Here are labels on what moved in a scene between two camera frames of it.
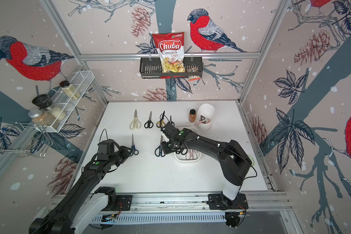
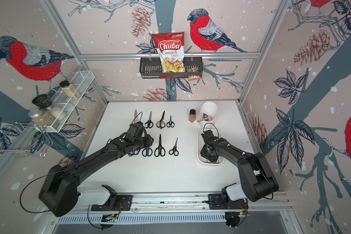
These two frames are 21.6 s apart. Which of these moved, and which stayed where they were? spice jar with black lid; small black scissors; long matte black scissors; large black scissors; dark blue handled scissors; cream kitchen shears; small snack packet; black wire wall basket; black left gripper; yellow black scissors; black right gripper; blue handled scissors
Moved: dark blue handled scissors; black right gripper; long matte black scissors; black left gripper
Stayed: large black scissors; cream kitchen shears; small black scissors; black wire wall basket; small snack packet; blue handled scissors; spice jar with black lid; yellow black scissors
